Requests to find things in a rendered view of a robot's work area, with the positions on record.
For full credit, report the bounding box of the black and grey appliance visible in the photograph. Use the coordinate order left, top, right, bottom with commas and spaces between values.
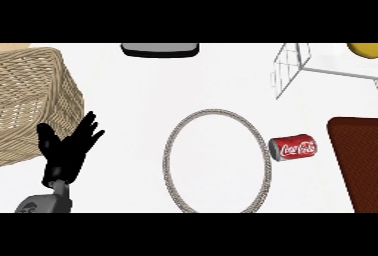
119, 42, 200, 59

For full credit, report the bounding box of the brown woven placemat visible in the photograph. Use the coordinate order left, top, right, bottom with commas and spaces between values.
326, 116, 378, 214

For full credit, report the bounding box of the red soda can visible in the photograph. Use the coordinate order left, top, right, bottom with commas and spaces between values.
267, 133, 318, 163

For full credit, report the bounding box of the tan wicker basket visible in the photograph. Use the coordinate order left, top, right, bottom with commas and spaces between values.
0, 46, 85, 168

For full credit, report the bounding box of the yellow lemon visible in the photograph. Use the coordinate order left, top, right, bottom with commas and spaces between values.
345, 42, 378, 60

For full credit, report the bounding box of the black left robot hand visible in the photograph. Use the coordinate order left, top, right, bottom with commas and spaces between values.
35, 110, 106, 188

